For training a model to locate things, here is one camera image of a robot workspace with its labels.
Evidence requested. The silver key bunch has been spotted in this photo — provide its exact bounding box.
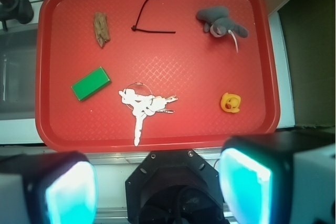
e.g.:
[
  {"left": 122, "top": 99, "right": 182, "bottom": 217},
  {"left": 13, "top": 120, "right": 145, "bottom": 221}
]
[{"left": 118, "top": 82, "right": 178, "bottom": 147}]

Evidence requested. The green rectangular block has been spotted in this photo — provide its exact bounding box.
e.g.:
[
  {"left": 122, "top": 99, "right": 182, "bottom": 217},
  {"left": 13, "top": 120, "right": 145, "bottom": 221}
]
[{"left": 71, "top": 67, "right": 111, "bottom": 101}]

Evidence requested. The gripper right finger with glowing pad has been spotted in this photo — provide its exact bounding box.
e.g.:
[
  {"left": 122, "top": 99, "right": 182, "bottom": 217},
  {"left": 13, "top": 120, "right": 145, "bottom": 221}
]
[{"left": 218, "top": 132, "right": 335, "bottom": 223}]

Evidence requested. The black zip tie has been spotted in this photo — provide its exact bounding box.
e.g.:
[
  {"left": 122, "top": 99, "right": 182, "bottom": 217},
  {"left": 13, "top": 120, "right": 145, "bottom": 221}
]
[{"left": 131, "top": 0, "right": 176, "bottom": 35}]

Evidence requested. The brown wood piece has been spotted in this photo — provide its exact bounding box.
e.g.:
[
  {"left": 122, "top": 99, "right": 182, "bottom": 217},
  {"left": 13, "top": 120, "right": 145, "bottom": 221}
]
[{"left": 93, "top": 12, "right": 110, "bottom": 48}]

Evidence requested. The red plastic tray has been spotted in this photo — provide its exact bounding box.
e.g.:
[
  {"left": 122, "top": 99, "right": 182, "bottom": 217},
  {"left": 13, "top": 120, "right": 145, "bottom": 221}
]
[{"left": 35, "top": 0, "right": 280, "bottom": 153}]

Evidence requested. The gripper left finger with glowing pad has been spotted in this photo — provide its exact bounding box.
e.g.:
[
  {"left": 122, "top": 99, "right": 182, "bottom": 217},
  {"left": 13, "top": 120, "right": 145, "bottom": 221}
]
[{"left": 1, "top": 152, "right": 98, "bottom": 223}]

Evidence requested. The yellow rubber duck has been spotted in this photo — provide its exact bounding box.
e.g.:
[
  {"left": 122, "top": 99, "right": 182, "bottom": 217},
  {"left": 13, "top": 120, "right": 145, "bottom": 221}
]
[{"left": 220, "top": 92, "right": 241, "bottom": 113}]

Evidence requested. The black octagonal mount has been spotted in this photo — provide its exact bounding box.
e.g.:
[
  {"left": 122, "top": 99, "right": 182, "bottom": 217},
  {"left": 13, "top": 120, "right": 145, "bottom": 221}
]
[{"left": 125, "top": 150, "right": 229, "bottom": 223}]

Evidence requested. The black clamp knob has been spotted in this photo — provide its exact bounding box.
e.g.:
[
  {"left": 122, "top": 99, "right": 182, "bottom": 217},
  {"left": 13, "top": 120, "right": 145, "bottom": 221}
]
[{"left": 1, "top": 0, "right": 34, "bottom": 31}]

